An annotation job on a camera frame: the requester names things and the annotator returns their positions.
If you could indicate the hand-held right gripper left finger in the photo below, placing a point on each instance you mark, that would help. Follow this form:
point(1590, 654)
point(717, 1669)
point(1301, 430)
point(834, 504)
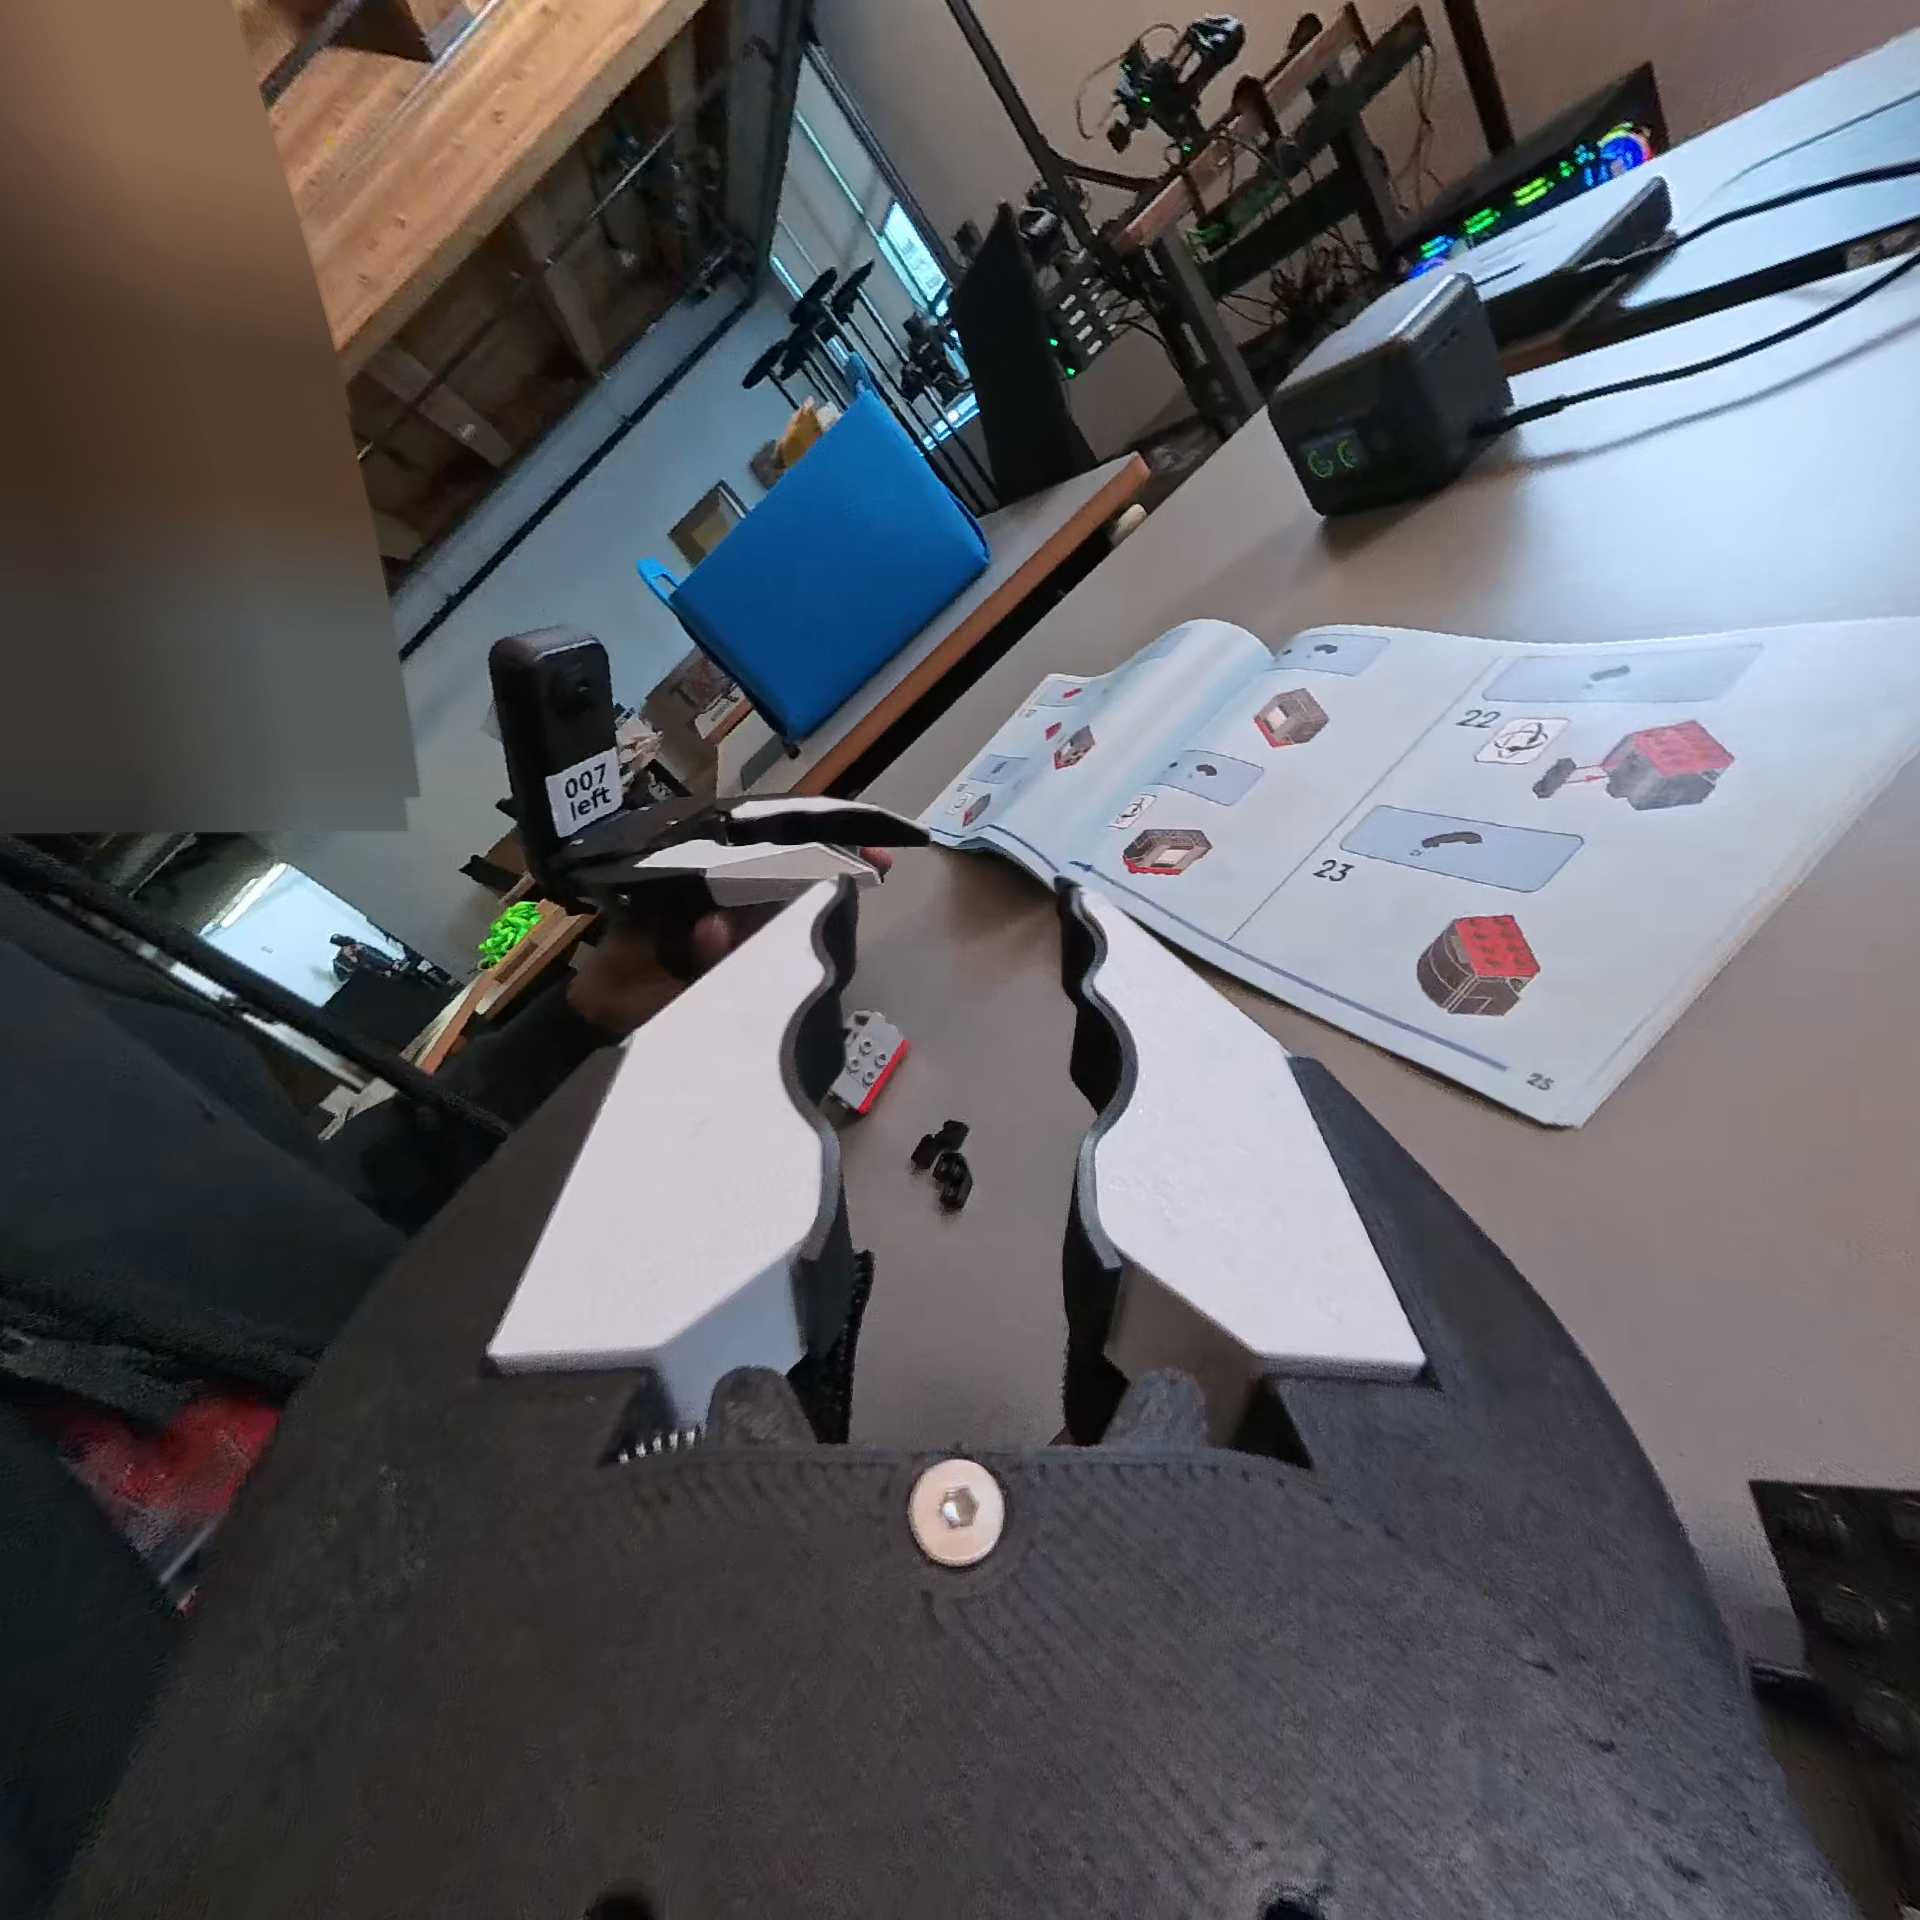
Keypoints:
point(675, 1183)

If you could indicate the metal equipment rack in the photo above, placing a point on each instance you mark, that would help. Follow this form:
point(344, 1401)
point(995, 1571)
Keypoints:
point(1244, 165)

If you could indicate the blue storage bin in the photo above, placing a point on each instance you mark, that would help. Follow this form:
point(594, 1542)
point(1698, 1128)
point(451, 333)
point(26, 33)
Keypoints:
point(826, 584)

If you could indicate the black toy brick baseplate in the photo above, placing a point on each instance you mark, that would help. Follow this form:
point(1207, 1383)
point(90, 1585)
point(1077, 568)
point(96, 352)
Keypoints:
point(1852, 1590)

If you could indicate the person's left forearm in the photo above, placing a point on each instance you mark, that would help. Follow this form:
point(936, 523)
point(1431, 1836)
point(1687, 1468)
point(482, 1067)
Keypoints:
point(512, 1072)

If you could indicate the toy brick instruction booklet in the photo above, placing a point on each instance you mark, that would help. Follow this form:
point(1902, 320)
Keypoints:
point(1426, 841)

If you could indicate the black power adapter box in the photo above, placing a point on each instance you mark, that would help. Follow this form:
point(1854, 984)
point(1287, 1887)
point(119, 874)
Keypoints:
point(1395, 404)

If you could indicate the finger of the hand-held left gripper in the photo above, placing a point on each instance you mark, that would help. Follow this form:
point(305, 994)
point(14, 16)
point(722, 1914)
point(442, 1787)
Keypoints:
point(811, 810)
point(764, 874)

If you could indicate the computer case with coloured lights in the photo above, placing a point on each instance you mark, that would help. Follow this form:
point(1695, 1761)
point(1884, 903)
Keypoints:
point(1529, 180)

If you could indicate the black flat device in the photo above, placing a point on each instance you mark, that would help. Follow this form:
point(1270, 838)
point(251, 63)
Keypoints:
point(1590, 263)

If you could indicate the person's left hand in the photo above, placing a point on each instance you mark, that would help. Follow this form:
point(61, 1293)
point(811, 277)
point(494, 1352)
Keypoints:
point(646, 969)

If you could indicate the grey desk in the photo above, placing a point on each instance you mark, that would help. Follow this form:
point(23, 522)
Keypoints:
point(1724, 495)

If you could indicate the person's black jacket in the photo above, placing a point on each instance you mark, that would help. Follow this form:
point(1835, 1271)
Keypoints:
point(150, 1200)

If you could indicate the grey and red toy brick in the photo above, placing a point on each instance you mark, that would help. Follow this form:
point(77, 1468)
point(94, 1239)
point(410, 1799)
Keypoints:
point(870, 1056)

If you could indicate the bright green object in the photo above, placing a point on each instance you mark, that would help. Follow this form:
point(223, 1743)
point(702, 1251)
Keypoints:
point(506, 932)

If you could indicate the small black toy brick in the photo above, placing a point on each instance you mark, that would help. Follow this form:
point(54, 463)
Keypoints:
point(953, 1190)
point(937, 1144)

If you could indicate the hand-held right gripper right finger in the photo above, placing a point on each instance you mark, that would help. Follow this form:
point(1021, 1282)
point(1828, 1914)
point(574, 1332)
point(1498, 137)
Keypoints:
point(1230, 1200)

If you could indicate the red cloth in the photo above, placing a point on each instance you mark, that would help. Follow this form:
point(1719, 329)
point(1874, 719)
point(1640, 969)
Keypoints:
point(165, 1470)

